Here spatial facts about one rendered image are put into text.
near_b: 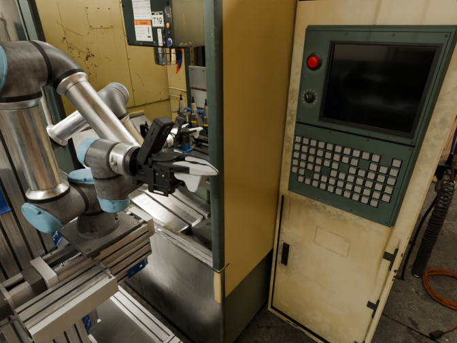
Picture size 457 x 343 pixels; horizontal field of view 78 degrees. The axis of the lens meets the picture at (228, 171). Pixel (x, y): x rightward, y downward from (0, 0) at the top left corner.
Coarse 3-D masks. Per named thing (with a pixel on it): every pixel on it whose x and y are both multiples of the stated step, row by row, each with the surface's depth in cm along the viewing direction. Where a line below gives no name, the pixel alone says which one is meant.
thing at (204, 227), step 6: (210, 216) 170; (204, 222) 164; (210, 222) 161; (192, 228) 162; (198, 228) 159; (204, 228) 155; (210, 228) 152; (198, 234) 161; (204, 234) 157; (210, 234) 153; (204, 240) 159; (210, 240) 155
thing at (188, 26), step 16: (128, 0) 164; (160, 0) 148; (176, 0) 147; (192, 0) 154; (128, 16) 169; (176, 16) 149; (192, 16) 158; (128, 32) 174; (176, 32) 152; (192, 32) 161
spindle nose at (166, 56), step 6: (156, 48) 182; (162, 48) 180; (168, 48) 181; (156, 54) 183; (162, 54) 182; (168, 54) 183; (174, 54) 185; (156, 60) 185; (162, 60) 184; (168, 60) 184; (174, 60) 186
